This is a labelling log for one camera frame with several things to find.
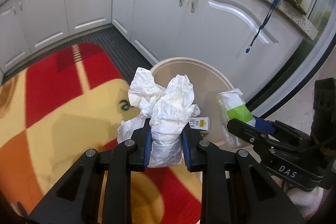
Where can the white paper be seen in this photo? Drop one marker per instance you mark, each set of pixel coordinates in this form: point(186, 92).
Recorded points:
point(170, 108)

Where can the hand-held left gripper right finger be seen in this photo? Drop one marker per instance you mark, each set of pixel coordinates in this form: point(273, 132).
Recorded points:
point(185, 145)

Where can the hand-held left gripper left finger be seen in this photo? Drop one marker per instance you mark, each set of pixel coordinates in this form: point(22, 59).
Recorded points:
point(147, 145)

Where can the dark ribbed floor mat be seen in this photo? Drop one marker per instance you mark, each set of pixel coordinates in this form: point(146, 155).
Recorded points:
point(110, 43)

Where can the beige round waste bin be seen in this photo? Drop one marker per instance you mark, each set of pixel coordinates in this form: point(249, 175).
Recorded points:
point(197, 77)

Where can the green white plastic bag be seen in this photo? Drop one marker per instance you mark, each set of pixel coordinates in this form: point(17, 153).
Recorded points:
point(236, 111)

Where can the white tissue pack yellow logo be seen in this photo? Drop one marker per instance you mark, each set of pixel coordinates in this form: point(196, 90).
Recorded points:
point(202, 124)

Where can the white kitchen base cabinets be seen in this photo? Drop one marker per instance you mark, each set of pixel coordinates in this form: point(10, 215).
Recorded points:
point(223, 43)

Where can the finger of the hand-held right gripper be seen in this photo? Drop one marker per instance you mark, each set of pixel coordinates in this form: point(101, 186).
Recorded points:
point(263, 125)
point(249, 134)

